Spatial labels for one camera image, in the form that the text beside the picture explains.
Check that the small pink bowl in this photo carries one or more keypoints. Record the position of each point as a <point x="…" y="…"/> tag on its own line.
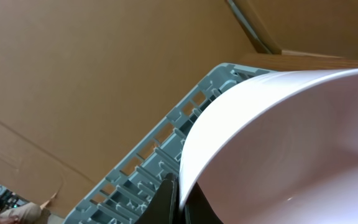
<point x="278" y="148"/>

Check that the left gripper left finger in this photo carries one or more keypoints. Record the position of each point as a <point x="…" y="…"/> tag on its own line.
<point x="163" y="207"/>

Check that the grey dishwasher rack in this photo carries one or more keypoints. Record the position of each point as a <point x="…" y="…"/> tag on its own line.
<point x="126" y="191"/>

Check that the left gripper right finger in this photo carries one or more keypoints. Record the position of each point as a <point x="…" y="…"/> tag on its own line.
<point x="197" y="209"/>

